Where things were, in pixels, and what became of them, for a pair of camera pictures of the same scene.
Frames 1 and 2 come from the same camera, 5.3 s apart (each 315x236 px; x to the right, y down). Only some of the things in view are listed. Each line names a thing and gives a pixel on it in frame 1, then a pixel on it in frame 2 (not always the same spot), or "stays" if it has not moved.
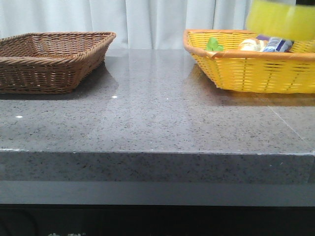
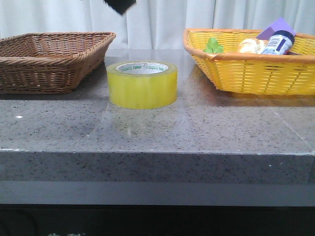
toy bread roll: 253,45 stays
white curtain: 136,24 stays
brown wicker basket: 49,63 stays
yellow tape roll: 284,18 -> 142,84
